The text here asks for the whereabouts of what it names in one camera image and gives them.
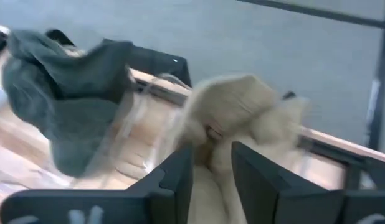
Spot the black aluminium table frame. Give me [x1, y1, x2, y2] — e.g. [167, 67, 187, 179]
[0, 29, 385, 191]

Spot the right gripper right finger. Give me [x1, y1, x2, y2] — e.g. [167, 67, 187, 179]
[231, 141, 385, 224]

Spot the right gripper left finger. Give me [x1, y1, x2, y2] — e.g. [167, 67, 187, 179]
[0, 144, 194, 224]

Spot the black mounting bracket bar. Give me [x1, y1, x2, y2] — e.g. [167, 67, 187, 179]
[44, 29, 193, 88]

